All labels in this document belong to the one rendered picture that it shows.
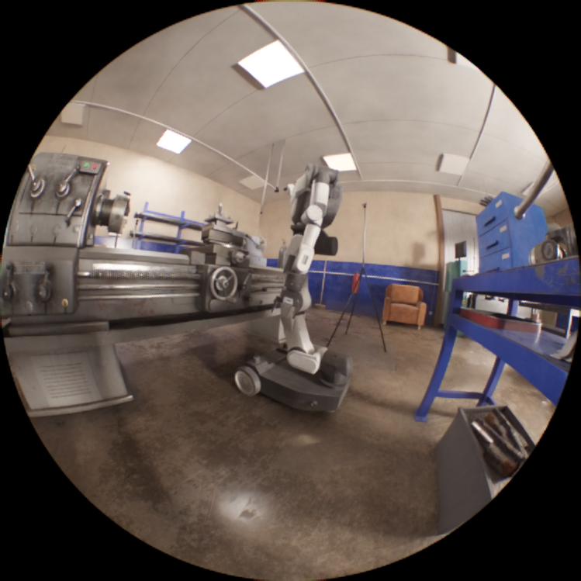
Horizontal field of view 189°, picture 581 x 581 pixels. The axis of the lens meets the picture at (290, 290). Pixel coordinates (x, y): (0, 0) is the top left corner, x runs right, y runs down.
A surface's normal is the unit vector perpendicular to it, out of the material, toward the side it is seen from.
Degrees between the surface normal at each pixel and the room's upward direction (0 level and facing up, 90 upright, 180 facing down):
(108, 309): 90
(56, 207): 90
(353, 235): 90
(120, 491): 0
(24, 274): 90
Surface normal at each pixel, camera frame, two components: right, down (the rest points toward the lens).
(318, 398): -0.19, 0.05
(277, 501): 0.09, -0.99
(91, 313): 0.85, 0.11
